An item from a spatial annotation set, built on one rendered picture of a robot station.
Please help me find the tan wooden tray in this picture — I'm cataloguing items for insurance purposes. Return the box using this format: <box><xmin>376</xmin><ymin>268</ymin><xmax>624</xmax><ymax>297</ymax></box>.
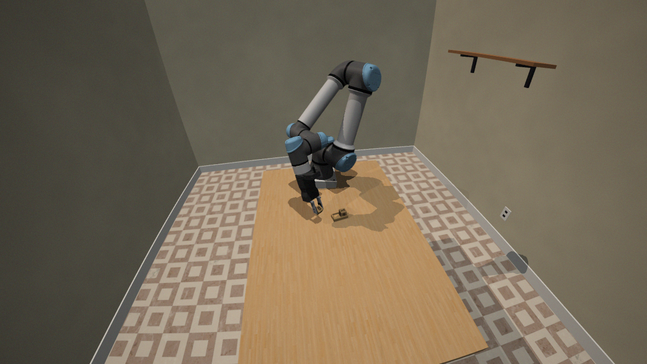
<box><xmin>331</xmin><ymin>212</ymin><xmax>348</xmax><ymax>222</ymax></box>

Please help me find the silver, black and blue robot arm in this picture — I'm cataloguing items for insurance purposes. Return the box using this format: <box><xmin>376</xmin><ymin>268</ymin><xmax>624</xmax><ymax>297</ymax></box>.
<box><xmin>285</xmin><ymin>60</ymin><xmax>381</xmax><ymax>180</ymax></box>

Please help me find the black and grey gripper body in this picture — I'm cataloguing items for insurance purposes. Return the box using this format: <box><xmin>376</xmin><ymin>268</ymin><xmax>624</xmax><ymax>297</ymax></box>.
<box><xmin>292</xmin><ymin>161</ymin><xmax>321</xmax><ymax>202</ymax></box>

